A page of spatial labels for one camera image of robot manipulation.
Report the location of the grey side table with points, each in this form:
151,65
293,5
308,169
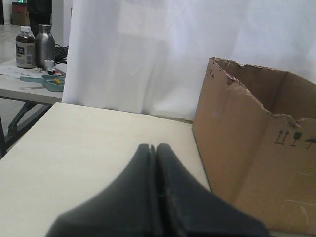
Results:
37,101

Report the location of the torn open cardboard box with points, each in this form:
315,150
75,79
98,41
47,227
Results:
255,129

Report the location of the steel water bottle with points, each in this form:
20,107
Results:
45,45

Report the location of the white papers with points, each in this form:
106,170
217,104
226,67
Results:
13,72

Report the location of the white backdrop curtain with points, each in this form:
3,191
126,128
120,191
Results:
150,56

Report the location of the small white cup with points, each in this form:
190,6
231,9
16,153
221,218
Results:
49,65

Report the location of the brown tea bottle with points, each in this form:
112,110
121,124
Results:
25,48

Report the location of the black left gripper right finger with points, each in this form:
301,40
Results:
188,209

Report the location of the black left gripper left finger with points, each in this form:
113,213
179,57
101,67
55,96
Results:
128,207

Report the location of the teal plastic tray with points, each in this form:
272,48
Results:
52,83

